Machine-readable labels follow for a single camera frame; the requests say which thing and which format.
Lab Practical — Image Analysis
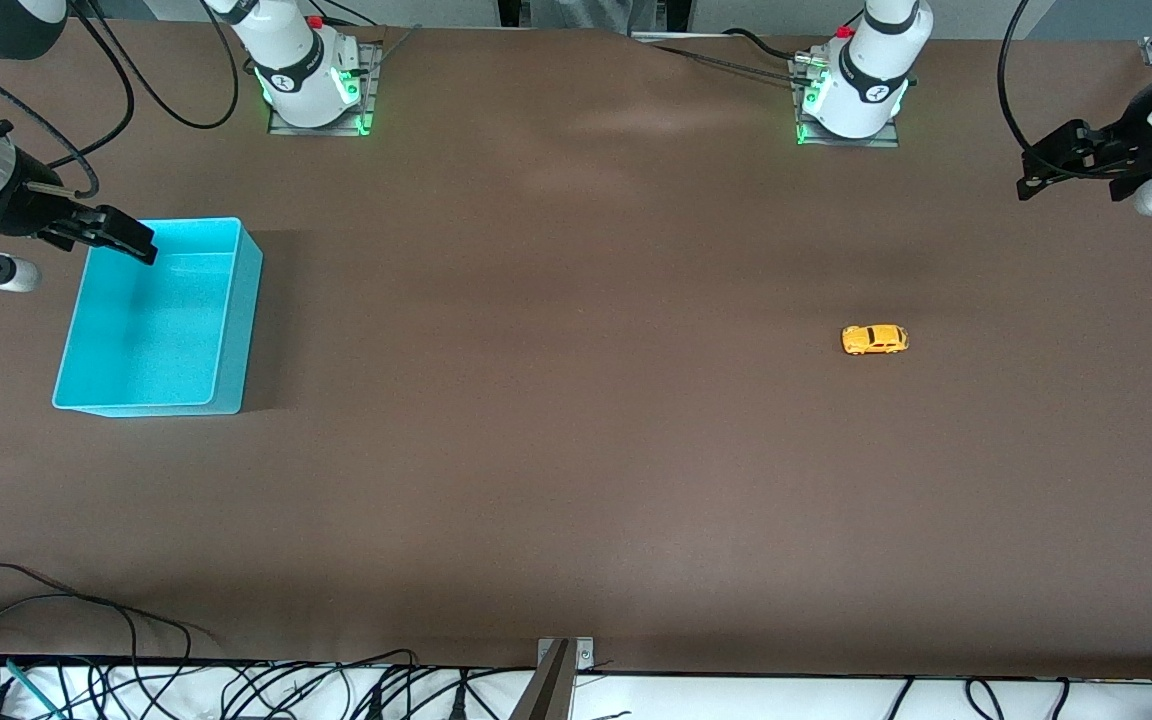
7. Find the yellow beetle toy car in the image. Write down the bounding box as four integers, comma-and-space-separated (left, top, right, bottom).
841, 324, 910, 357

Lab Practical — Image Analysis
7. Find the black corrugated conduit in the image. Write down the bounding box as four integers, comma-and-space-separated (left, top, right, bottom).
0, 50, 102, 199

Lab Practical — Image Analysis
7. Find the teal plastic bin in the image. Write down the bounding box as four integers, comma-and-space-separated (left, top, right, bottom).
52, 217, 264, 417

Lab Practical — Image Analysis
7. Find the brown table mat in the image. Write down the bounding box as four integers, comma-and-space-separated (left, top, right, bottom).
0, 18, 1152, 681

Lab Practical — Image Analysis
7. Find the white lower ledge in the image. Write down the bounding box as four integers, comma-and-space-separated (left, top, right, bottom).
0, 662, 1152, 720

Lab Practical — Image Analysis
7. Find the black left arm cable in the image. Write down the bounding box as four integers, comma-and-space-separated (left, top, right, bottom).
998, 0, 1102, 181

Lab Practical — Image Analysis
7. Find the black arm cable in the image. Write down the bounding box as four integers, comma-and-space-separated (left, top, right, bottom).
998, 0, 1102, 181
71, 0, 240, 131

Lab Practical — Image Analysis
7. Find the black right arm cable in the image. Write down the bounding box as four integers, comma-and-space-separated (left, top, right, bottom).
71, 0, 240, 131

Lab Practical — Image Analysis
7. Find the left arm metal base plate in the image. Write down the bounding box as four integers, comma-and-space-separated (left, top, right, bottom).
791, 55, 902, 149

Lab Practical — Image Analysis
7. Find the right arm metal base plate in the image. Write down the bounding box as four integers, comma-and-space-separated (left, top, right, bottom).
268, 40, 382, 136

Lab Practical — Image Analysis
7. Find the black base cable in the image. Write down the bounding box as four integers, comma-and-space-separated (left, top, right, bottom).
721, 27, 807, 63

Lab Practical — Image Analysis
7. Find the thin grey cable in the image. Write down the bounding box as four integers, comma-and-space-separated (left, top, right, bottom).
636, 40, 799, 86

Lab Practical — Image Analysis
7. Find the long black looped cable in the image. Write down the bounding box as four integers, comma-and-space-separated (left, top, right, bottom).
0, 563, 195, 720

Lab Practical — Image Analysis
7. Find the black curved cable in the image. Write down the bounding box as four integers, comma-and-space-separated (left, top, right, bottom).
221, 650, 417, 720

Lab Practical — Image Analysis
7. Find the grey metal stand post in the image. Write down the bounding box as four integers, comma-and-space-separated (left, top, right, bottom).
508, 640, 577, 720

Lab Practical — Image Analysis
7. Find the grey metal bracket plate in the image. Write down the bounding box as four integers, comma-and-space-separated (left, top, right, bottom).
536, 637, 597, 673

